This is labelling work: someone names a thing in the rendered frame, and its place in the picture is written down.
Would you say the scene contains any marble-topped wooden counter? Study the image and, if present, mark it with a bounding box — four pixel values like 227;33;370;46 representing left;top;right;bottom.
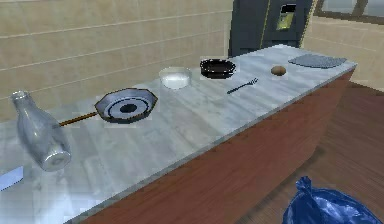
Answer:
0;43;358;224

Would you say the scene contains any white bowl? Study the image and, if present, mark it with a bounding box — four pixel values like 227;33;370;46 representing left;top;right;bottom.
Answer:
158;66;193;90

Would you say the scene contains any black bowl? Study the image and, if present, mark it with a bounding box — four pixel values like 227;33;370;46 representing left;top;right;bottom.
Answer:
199;58;237;80

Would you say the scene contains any dark fork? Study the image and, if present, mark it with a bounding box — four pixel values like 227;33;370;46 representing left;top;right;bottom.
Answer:
226;77;259;95

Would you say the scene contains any grey frying pan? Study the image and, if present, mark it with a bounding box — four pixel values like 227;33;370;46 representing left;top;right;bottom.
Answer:
59;87;159;128

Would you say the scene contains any brown potato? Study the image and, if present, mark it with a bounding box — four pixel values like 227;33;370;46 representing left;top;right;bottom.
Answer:
270;65;288;77

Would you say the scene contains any dark grey fridge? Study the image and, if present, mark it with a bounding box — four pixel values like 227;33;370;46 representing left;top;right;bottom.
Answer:
227;0;314;58

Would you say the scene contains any grey cloth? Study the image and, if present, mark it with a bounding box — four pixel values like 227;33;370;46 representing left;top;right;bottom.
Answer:
287;53;348;70

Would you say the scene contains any clear glass bottle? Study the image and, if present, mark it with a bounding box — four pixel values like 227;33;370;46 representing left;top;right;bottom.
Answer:
9;89;73;173

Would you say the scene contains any blue bin bag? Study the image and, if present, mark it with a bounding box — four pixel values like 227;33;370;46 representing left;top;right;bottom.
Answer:
282;175;384;224

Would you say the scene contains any dark-framed window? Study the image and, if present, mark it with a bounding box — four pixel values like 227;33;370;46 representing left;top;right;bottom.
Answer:
313;0;384;25

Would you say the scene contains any pale blue flat object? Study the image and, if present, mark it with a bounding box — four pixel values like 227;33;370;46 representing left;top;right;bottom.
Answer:
0;165;25;192

